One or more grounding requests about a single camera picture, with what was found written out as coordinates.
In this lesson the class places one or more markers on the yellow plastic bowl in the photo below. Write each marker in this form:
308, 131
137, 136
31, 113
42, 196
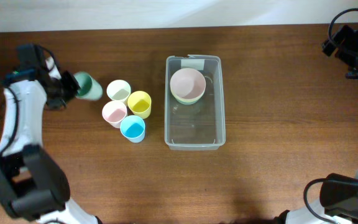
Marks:
183, 99

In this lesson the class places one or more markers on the clear plastic container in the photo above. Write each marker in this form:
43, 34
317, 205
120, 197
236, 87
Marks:
199, 126

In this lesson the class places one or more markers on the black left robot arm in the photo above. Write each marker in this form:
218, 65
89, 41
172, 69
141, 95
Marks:
32, 185

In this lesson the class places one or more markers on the pink plastic cup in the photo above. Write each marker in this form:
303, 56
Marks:
114, 112

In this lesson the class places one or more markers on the pink plastic bowl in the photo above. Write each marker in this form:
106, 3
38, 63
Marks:
187, 83

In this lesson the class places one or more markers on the green plastic bowl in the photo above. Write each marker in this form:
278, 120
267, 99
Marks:
187, 102

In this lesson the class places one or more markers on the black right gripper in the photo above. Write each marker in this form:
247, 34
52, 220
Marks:
353, 38

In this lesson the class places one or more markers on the blue plastic cup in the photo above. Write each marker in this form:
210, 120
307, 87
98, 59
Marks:
133, 128

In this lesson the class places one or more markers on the cream plastic cup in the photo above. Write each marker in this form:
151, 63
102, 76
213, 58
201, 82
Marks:
119, 90

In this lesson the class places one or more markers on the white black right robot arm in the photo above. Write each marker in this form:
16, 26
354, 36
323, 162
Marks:
333, 199

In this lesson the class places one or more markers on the green plastic cup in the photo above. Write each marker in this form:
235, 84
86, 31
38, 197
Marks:
89, 89

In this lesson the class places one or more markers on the yellow plastic cup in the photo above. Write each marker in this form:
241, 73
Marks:
140, 103

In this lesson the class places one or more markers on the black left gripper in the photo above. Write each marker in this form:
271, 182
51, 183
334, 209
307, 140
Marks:
57, 103

